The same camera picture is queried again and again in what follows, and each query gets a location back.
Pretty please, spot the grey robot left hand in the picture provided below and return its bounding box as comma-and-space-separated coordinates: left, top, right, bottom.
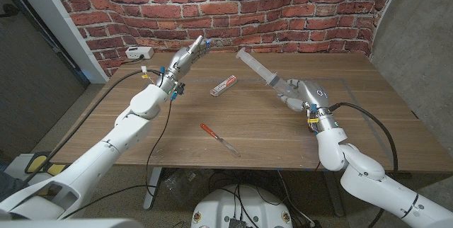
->
165, 35, 212, 82

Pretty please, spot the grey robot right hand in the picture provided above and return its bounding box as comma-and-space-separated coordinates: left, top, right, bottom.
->
277, 78, 331, 113

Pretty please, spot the clear plastic syringe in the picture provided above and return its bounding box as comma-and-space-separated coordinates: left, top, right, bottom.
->
236, 47, 300, 97

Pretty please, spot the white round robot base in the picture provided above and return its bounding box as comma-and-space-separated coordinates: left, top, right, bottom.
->
190, 184, 294, 228

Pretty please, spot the white power strip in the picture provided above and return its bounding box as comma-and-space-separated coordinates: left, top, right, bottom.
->
125, 46, 155, 60

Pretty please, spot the white red toothpaste box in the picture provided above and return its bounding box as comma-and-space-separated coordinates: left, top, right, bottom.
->
210, 74, 239, 98

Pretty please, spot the red brick print backdrop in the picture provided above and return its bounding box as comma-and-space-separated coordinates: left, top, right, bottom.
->
45, 0, 404, 79

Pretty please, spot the grey table leg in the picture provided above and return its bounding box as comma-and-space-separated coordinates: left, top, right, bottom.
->
322, 171, 346, 217

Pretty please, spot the clear plastic bag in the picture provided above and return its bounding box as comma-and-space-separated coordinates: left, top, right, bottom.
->
162, 168, 199, 200

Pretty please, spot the white table leg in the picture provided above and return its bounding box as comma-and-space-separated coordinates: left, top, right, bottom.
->
143, 166, 164, 210

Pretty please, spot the dark grey door panel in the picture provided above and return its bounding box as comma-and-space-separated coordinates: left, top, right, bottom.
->
0, 0, 89, 161

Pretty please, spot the yellow black foot pedal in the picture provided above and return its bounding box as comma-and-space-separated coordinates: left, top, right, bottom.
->
23, 151, 68, 176

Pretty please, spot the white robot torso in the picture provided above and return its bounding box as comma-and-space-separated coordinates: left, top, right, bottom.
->
0, 218, 144, 228

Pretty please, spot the person blue jeans leg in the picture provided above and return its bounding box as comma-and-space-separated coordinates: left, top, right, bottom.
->
0, 169, 29, 203

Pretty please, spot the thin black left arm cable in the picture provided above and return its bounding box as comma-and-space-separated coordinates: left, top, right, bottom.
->
62, 96, 174, 220

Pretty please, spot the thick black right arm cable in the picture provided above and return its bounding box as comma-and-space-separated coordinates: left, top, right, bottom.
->
328, 102, 399, 228

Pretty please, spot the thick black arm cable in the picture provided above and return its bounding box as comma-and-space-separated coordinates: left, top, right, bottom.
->
328, 102, 399, 228
23, 68, 162, 183

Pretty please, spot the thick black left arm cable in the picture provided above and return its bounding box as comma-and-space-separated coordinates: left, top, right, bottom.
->
23, 68, 162, 183

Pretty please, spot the red handled scalpel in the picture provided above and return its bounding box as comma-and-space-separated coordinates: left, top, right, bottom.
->
200, 122, 241, 158

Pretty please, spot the white door frame pillar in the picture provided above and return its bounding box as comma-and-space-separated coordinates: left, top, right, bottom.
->
6, 0, 110, 84

